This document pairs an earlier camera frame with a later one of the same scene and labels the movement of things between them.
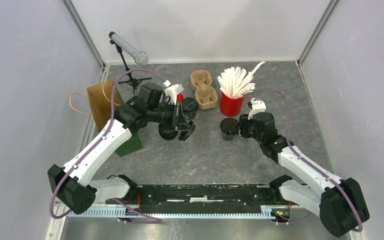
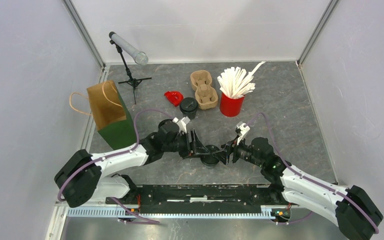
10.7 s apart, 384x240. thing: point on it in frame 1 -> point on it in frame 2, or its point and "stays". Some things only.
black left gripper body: [175, 112] -> [184, 146]
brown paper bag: [100, 98] stays
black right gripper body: [246, 127] -> [242, 151]
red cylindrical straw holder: [230, 107] stays
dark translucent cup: [189, 106] stays
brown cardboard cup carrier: [206, 95] stays
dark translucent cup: [228, 128] -> [211, 161]
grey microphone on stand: [141, 57] stays
